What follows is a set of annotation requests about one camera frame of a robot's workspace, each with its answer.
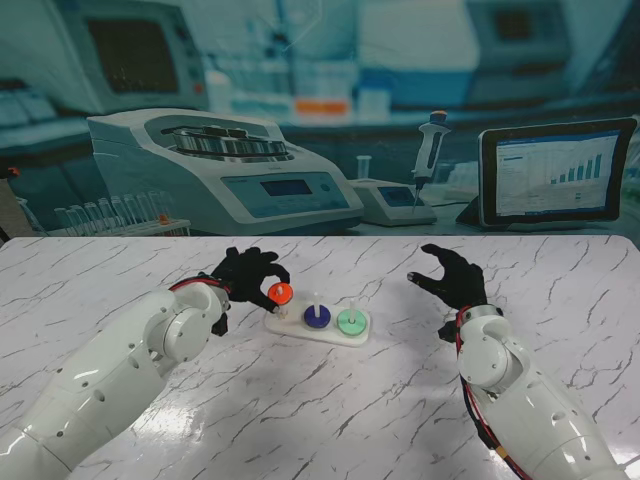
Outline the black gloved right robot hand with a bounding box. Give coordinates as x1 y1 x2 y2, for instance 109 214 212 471
407 243 489 311

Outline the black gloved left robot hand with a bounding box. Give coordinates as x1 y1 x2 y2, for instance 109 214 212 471
209 247 292 319

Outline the medium purple ring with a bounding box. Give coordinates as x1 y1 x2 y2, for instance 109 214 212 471
303 304 333 331

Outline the large green ring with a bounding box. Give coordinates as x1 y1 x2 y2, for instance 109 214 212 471
336 308 369 337

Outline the white three-rod tower base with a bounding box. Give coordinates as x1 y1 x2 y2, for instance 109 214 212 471
264 292 374 348

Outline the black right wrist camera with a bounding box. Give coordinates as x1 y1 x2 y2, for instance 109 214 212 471
437 321 464 344

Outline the left arm red cable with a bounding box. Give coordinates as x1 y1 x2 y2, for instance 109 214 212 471
168 276 234 297

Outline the right arm red black cable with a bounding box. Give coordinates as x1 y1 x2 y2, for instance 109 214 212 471
454 305 531 480

